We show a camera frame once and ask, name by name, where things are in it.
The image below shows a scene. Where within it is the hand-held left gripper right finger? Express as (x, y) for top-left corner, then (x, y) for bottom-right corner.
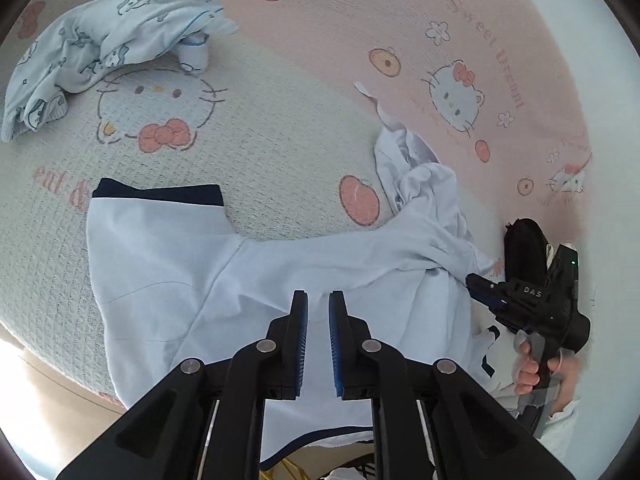
(327, 290), (576, 480)

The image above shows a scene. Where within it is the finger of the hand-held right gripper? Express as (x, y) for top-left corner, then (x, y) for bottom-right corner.
(477, 290), (511, 317)
(465, 273), (503, 295)

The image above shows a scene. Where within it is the black folded cloth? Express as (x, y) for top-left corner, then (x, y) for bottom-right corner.
(502, 217), (551, 286)

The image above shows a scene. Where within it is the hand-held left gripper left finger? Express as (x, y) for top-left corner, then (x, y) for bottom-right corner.
(55, 290), (309, 480)

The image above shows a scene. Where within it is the person's right forearm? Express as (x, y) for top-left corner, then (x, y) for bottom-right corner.
(520, 390), (583, 456)

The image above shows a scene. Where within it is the person's right hand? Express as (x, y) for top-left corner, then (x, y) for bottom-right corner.
(514, 337), (581, 401)

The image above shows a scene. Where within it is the pink cartoon printed sofa blanket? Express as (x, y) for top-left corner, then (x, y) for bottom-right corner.
(0, 0), (596, 411)

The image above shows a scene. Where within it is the white t-shirt with navy trim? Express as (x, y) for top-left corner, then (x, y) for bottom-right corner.
(86, 80), (516, 468)

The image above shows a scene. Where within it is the light blue cartoon printed garment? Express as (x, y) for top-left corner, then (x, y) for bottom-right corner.
(0, 0), (238, 143)

